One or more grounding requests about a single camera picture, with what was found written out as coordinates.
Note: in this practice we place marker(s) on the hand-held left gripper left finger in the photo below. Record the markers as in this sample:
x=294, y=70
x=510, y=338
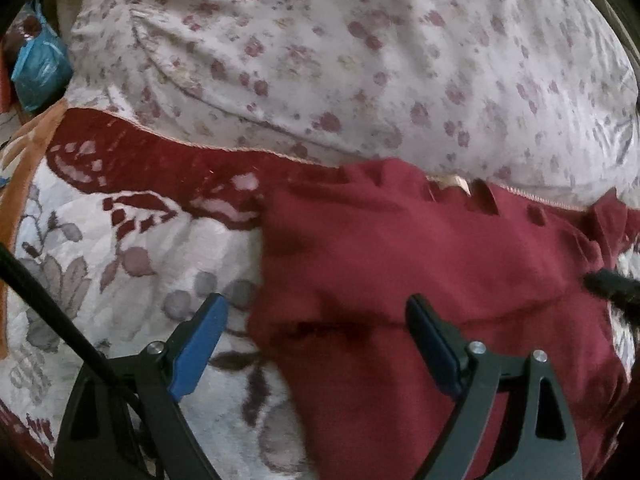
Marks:
x=199, y=347

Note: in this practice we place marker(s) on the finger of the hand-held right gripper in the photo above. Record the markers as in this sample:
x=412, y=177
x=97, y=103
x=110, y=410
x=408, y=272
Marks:
x=615, y=286

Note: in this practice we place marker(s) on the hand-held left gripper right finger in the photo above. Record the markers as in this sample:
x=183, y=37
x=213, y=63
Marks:
x=436, y=347

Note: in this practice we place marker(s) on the dark red garment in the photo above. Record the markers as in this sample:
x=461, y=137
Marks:
x=400, y=240

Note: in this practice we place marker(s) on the red and white plush blanket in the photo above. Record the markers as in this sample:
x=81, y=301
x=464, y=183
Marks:
x=125, y=240

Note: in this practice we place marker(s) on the orange cloth strip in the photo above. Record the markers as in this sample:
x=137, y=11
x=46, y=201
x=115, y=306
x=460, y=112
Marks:
x=12, y=210

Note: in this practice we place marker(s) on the white floral bed sheet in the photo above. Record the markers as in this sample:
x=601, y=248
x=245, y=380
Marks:
x=350, y=60

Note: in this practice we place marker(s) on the blue plastic bag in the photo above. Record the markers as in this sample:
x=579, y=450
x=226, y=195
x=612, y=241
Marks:
x=40, y=67

